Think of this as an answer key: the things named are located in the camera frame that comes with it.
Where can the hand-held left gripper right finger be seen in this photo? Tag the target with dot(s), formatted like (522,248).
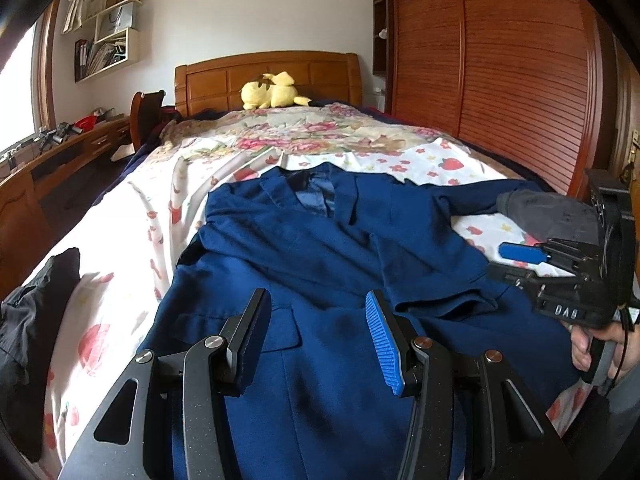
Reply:
(382,345)

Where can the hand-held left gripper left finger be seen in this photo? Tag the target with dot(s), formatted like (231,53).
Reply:
(250,345)

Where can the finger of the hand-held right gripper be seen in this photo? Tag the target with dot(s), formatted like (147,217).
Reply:
(510,274)
(520,252)

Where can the navy blue suit jacket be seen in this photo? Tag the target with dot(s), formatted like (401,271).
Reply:
(325,260)

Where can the person's right forearm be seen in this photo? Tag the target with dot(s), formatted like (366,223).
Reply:
(625,390)

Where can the black clothes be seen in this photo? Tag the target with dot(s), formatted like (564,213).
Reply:
(35,320)

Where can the person's right hand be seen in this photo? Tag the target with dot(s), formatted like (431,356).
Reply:
(582,350)

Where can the dark grey cloth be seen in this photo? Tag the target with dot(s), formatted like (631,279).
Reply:
(550,215)

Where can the white flower print bedsheet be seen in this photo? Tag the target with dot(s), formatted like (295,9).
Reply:
(135,270)

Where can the person's dark clothing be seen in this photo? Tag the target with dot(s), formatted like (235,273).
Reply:
(610,440)

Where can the wooden slatted wardrobe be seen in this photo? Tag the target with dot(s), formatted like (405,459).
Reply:
(500,70)

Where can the navy blue bed cover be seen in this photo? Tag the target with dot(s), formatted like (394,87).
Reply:
(125,175)

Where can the beige floral quilt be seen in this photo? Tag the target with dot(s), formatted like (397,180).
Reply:
(310,130)

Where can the white paper sheet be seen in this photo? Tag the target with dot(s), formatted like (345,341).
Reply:
(122,154)

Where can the wooden chair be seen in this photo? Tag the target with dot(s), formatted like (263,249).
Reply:
(145,115)

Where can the yellow plush toy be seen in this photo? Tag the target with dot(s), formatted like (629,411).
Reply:
(267,92)

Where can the small white figure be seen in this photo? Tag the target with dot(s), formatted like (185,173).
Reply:
(383,34)

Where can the wooden desk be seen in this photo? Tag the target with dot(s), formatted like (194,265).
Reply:
(65,160)

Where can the wooden headboard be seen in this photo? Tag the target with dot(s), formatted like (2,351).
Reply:
(215,77)

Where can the wooden open side shelf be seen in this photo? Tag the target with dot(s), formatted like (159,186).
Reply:
(380,15)

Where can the red item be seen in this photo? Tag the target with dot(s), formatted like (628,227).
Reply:
(86,123)

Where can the black tripod gadget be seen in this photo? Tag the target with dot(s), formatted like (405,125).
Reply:
(55,135)

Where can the row of books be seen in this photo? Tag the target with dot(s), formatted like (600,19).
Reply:
(97,57)

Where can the window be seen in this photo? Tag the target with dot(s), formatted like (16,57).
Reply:
(20,90)

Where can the white paper bag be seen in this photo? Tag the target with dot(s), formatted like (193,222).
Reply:
(117,15)

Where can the white tied curtain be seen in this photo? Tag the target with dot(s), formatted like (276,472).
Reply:
(77,2)

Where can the white wall shelf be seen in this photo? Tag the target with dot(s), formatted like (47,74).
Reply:
(130,45)

